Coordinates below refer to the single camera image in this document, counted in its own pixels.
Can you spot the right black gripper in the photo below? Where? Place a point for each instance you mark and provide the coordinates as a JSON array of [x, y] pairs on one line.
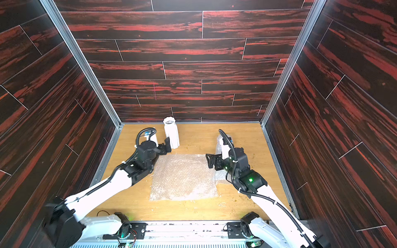
[[217, 161]]

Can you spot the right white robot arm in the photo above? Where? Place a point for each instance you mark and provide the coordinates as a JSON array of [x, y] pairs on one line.
[[288, 231]]

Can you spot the white ceramic ribbed vase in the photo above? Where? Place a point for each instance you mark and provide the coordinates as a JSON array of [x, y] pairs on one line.
[[171, 131]]

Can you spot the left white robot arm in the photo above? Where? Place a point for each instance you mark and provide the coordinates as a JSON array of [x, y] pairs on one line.
[[67, 222]]

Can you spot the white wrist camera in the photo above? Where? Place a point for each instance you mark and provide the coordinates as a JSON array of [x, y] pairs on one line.
[[150, 135], [223, 147]]

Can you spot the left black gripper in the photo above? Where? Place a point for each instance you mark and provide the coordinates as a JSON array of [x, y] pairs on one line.
[[167, 146]]

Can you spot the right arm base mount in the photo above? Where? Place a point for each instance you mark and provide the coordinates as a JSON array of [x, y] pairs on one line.
[[240, 230]]

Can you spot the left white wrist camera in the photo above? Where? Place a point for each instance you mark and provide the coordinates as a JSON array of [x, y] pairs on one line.
[[150, 135]]

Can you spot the metal front rail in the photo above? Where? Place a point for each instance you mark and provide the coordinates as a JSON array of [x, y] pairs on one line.
[[178, 234]]

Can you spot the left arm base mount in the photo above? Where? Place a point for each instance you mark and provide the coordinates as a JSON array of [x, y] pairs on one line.
[[128, 231]]

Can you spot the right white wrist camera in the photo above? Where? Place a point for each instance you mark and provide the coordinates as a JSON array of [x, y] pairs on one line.
[[223, 147]]

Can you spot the bubble wrap sheet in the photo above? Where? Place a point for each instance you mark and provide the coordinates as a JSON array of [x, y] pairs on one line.
[[183, 177], [220, 175]]

